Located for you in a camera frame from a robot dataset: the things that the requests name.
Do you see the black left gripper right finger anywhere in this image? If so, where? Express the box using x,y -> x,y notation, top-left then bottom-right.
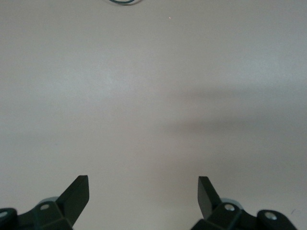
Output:
191,176 -> 297,230

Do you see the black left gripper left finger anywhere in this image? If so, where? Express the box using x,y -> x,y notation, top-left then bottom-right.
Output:
0,175 -> 90,230

